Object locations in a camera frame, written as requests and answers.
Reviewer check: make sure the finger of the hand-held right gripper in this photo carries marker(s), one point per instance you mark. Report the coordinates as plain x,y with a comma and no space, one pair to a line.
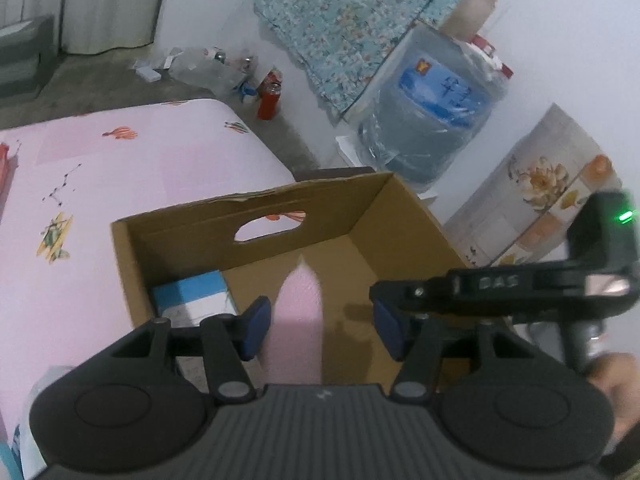
400,292

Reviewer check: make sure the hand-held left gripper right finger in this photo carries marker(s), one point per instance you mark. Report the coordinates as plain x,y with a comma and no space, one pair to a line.
389,332

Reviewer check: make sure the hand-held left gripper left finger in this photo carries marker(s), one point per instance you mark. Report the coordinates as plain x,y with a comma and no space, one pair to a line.
255,327

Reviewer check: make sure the pink packet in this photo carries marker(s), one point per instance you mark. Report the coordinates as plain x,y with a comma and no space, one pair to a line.
299,310

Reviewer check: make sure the brown cardboard box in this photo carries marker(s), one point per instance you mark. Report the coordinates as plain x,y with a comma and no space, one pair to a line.
400,240

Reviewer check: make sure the person's right hand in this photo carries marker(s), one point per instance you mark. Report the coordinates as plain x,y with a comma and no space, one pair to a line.
622,385

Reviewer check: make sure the blue white flat packet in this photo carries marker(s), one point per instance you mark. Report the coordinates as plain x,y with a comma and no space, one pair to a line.
192,295

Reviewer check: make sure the floral printed panel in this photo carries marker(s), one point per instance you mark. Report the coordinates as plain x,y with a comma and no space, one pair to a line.
530,190

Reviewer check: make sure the white flat box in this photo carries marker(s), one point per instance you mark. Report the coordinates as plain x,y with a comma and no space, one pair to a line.
350,152

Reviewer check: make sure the pink printed bed sheet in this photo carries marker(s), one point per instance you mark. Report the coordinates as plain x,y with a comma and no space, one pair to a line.
100,260

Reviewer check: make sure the blue water jug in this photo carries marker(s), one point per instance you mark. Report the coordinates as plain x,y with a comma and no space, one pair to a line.
425,125

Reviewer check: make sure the red white box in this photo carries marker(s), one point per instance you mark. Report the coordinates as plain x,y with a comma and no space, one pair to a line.
492,57

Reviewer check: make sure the red bottle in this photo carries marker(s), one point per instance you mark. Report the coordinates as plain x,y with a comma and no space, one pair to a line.
269,102

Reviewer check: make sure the clear plastic bag pile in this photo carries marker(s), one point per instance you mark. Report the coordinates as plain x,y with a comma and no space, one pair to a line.
210,72

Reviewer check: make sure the beige roll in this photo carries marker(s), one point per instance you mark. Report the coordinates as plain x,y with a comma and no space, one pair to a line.
470,10

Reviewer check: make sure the teal floral cloth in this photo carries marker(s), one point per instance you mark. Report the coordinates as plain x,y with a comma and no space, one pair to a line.
350,25

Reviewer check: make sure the grey storage box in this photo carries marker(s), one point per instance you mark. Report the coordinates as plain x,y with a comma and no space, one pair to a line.
22,60

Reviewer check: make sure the white curtain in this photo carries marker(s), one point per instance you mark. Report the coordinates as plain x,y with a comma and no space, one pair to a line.
100,5

